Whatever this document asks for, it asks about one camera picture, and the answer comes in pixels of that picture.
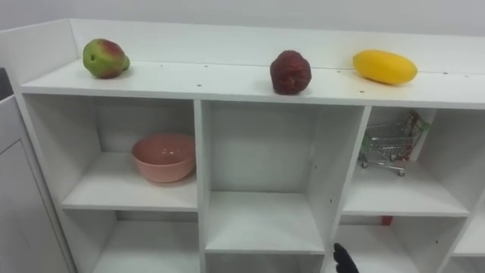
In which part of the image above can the dark red berry soft toy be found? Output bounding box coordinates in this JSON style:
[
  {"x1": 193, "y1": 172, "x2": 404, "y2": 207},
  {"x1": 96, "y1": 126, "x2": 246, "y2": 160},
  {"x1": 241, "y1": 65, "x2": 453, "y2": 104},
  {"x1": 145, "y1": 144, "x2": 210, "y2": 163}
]
[{"x1": 269, "y1": 49, "x2": 313, "y2": 96}]

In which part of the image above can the pink bowl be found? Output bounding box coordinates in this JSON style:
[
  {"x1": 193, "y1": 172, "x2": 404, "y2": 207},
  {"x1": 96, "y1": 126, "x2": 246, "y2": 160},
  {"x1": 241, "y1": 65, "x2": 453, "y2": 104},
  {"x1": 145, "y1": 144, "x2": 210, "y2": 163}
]
[{"x1": 130, "y1": 132, "x2": 197, "y2": 184}]

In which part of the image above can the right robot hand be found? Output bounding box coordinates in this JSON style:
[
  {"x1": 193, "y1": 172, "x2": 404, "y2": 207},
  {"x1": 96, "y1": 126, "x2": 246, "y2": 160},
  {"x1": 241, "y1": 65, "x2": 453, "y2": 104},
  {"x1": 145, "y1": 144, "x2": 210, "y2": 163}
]
[{"x1": 333, "y1": 242, "x2": 360, "y2": 273}]

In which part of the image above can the yellow mango soft toy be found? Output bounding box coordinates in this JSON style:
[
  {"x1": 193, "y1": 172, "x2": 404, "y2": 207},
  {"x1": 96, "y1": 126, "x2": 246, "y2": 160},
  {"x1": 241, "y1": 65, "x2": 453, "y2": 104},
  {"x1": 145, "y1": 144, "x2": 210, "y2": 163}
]
[{"x1": 352, "y1": 49, "x2": 419, "y2": 86}]

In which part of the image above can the white cabinet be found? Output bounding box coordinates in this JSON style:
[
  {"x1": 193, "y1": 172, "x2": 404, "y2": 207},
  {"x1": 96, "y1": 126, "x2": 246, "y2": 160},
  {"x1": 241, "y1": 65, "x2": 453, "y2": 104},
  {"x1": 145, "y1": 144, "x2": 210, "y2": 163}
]
[{"x1": 0, "y1": 67, "x2": 77, "y2": 273}]

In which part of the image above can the white shelf unit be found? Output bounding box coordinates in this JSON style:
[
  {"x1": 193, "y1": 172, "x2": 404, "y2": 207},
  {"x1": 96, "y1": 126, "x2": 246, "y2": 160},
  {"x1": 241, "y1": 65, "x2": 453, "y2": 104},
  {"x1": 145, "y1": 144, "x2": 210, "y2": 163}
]
[{"x1": 0, "y1": 17, "x2": 485, "y2": 273}]

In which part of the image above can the green red pear soft toy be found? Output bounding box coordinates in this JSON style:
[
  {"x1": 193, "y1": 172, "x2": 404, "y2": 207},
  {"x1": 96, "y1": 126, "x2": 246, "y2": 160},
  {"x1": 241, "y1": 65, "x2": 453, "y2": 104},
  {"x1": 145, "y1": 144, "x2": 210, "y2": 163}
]
[{"x1": 82, "y1": 38, "x2": 131, "y2": 80}]

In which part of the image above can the miniature metal shopping cart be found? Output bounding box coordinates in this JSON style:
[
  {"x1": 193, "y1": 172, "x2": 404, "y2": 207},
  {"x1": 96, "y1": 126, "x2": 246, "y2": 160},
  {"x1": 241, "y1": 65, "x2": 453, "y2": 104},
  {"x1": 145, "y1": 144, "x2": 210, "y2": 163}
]
[{"x1": 358, "y1": 110, "x2": 431, "y2": 177}]

